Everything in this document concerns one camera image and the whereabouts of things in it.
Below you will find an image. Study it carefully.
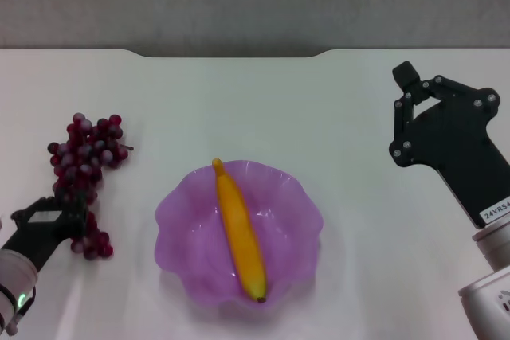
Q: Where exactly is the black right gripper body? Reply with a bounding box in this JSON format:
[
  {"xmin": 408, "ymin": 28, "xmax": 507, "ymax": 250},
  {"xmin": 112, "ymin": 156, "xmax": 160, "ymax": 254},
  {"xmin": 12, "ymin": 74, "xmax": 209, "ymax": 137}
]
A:
[{"xmin": 387, "ymin": 87, "xmax": 510, "ymax": 231}]

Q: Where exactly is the yellow banana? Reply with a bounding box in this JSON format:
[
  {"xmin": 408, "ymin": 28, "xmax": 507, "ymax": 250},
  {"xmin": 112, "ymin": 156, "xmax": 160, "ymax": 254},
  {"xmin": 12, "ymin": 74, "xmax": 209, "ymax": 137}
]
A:
[{"xmin": 211, "ymin": 158, "xmax": 269, "ymax": 304}]

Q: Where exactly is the purple scalloped plastic bowl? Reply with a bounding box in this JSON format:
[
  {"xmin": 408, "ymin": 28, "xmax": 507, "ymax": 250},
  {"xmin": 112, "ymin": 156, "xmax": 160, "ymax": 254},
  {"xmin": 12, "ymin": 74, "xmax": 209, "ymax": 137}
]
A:
[{"xmin": 153, "ymin": 158, "xmax": 325, "ymax": 310}]

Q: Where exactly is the dark red grape bunch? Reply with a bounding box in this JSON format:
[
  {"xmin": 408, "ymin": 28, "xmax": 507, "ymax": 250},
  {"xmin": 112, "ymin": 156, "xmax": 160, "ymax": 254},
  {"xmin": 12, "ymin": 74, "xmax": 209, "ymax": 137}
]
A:
[{"xmin": 46, "ymin": 112, "xmax": 135, "ymax": 261}]

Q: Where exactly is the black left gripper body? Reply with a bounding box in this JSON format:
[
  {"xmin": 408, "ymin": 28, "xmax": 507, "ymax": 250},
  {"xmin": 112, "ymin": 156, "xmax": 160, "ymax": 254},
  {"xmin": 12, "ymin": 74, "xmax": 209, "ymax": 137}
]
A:
[{"xmin": 0, "ymin": 206, "xmax": 73, "ymax": 274}]

